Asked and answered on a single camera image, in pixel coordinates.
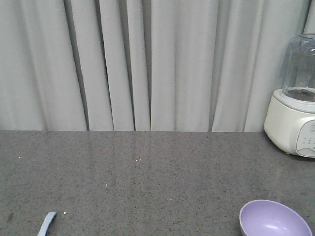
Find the light blue plastic spoon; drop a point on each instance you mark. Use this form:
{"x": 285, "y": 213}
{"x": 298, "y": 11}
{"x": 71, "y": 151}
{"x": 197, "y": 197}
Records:
{"x": 46, "y": 223}

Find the white pleated curtain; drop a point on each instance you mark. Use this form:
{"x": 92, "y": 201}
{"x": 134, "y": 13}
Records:
{"x": 144, "y": 65}

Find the purple plastic bowl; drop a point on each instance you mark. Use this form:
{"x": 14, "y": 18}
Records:
{"x": 269, "y": 218}

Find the white blender with glass jar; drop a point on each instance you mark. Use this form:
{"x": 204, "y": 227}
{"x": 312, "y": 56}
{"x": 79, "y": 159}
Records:
{"x": 290, "y": 119}

